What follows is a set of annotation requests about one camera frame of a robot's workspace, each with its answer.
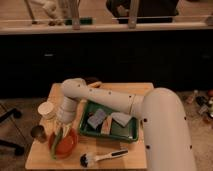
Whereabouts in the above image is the green plastic tray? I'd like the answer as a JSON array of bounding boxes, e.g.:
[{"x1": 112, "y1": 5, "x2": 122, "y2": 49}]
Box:
[{"x1": 78, "y1": 101, "x2": 139, "y2": 143}]

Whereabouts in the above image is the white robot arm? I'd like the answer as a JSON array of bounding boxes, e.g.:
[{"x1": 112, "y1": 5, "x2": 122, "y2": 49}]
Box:
[{"x1": 57, "y1": 78, "x2": 197, "y2": 171}]

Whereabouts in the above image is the blue sponge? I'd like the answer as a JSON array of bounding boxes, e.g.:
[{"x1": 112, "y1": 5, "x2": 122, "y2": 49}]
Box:
[{"x1": 87, "y1": 108, "x2": 107, "y2": 129}]

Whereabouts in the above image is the white paper cup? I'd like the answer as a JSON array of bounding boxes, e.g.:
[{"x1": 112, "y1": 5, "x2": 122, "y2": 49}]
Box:
[{"x1": 37, "y1": 101, "x2": 55, "y2": 120}]

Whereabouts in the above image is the grey sponge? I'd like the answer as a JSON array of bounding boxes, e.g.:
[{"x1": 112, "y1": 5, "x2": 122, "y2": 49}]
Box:
[{"x1": 111, "y1": 112, "x2": 132, "y2": 127}]

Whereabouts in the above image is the black office chair base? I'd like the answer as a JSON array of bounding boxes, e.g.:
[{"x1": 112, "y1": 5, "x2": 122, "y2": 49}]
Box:
[{"x1": 0, "y1": 107, "x2": 26, "y2": 157}]

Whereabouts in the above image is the red bowl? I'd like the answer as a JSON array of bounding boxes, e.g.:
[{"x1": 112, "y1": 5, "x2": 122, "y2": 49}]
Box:
[{"x1": 48, "y1": 128, "x2": 78, "y2": 159}]

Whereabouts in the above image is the green pepper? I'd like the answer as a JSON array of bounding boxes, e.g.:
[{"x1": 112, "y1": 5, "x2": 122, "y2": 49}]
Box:
[{"x1": 49, "y1": 129, "x2": 72, "y2": 159}]

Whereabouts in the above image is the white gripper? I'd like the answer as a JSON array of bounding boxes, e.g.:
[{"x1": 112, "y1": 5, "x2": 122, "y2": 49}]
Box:
[{"x1": 53, "y1": 98, "x2": 77, "y2": 137}]

